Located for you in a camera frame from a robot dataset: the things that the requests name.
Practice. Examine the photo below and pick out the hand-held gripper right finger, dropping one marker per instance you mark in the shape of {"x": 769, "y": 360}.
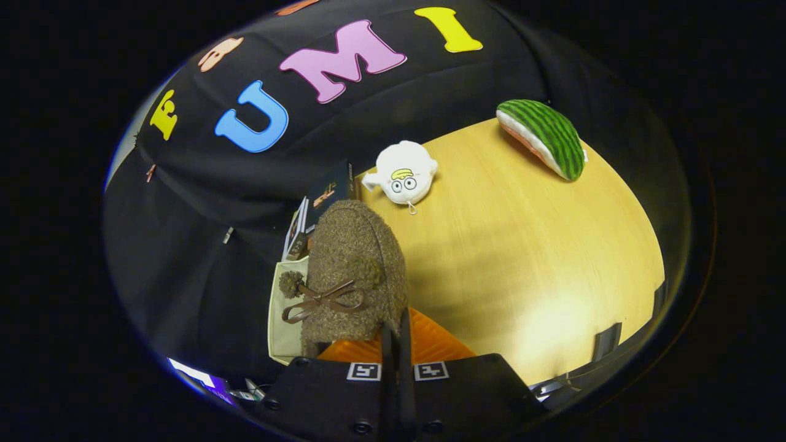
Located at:
{"x": 466, "y": 393}

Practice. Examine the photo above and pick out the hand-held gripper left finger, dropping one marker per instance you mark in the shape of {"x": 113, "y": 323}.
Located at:
{"x": 331, "y": 399}

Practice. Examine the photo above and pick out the grey and cream storage box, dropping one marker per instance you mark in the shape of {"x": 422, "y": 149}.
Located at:
{"x": 285, "y": 331}

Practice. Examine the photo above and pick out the brown fuzzy slipper shoe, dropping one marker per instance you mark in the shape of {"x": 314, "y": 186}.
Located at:
{"x": 356, "y": 245}

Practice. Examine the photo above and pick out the black flat panel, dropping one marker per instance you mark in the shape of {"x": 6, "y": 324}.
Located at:
{"x": 607, "y": 341}

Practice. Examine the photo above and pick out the white picture cover book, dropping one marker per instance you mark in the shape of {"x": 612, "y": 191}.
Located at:
{"x": 295, "y": 227}

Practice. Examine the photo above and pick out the silver clip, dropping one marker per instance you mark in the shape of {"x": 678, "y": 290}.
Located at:
{"x": 228, "y": 235}

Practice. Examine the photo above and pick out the black cover book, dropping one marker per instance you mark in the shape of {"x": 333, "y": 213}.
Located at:
{"x": 328, "y": 190}

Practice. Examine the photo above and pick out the white plush toy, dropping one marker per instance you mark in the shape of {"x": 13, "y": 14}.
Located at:
{"x": 405, "y": 175}

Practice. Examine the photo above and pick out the watermelon slice plush toy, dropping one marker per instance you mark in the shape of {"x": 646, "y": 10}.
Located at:
{"x": 552, "y": 138}

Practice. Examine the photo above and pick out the red clip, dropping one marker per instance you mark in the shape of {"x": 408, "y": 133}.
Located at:
{"x": 150, "y": 172}

